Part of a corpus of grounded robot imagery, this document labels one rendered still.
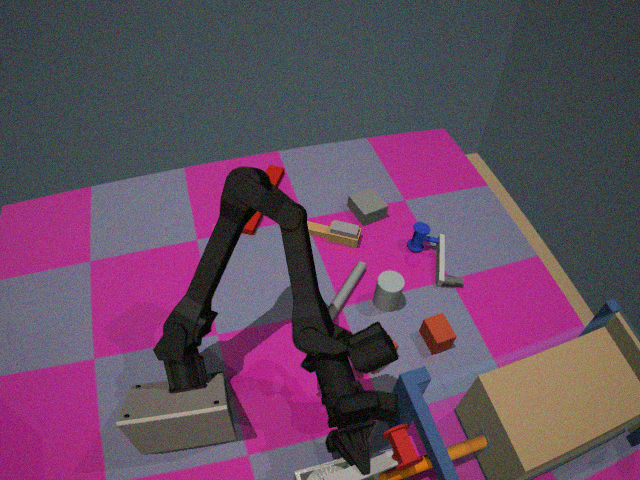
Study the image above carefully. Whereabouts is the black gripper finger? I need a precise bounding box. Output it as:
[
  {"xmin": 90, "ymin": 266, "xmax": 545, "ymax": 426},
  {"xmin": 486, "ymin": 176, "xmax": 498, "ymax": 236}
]
[
  {"xmin": 332, "ymin": 440, "xmax": 355, "ymax": 466},
  {"xmin": 335, "ymin": 420, "xmax": 376, "ymax": 475}
]

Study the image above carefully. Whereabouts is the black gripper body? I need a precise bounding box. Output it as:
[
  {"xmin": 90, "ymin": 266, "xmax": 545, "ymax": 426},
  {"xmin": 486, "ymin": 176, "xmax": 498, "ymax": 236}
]
[{"xmin": 321, "ymin": 377, "xmax": 381, "ymax": 453}]

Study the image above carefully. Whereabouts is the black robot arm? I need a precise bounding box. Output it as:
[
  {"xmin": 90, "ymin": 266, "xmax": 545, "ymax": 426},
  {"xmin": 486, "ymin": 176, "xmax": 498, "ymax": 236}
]
[{"xmin": 153, "ymin": 166, "xmax": 398, "ymax": 394}]

